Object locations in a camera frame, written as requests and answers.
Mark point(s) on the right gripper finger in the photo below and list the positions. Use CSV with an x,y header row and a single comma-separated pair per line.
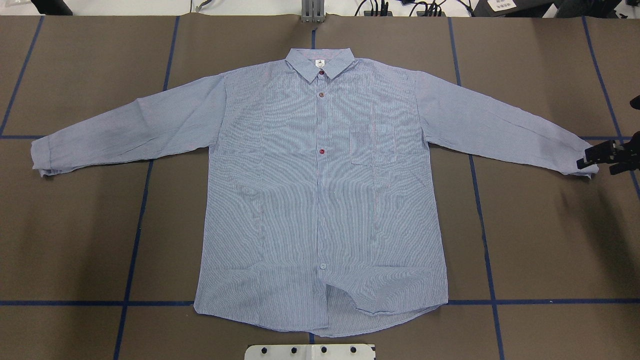
x,y
603,153
623,167

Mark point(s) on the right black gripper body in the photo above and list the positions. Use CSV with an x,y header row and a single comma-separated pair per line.
x,y
611,154

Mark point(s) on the blue striped button shirt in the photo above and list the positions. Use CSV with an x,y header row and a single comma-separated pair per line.
x,y
321,214

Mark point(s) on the white metal mounting plate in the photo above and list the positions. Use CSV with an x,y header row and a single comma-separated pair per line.
x,y
358,351

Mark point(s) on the grey aluminium frame post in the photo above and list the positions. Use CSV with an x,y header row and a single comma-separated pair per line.
x,y
313,11

